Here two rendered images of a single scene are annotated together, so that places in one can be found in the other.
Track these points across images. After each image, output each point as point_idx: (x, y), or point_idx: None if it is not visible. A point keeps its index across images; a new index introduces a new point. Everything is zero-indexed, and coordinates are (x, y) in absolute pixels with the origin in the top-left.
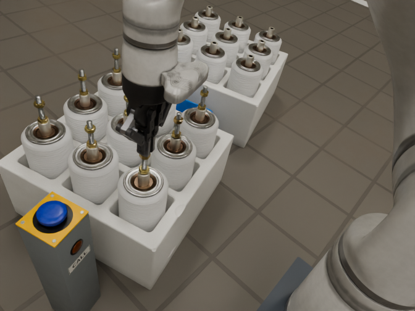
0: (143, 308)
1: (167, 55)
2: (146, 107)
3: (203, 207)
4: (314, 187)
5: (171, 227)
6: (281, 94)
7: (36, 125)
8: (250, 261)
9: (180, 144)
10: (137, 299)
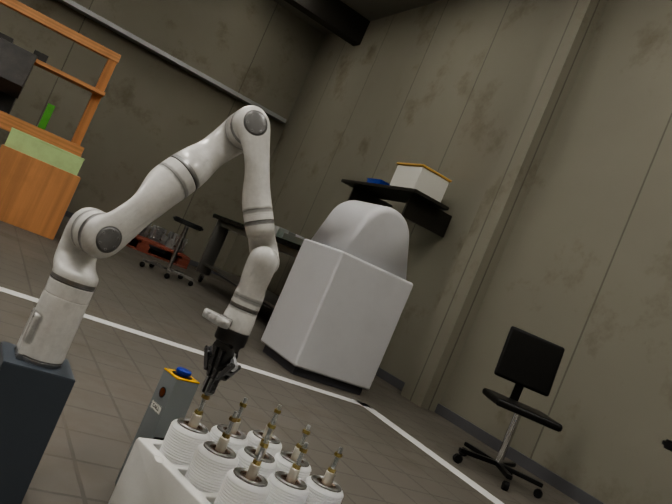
0: (94, 500)
1: (228, 306)
2: (218, 343)
3: None
4: None
5: (148, 452)
6: None
7: (274, 437)
8: None
9: (218, 444)
10: (105, 503)
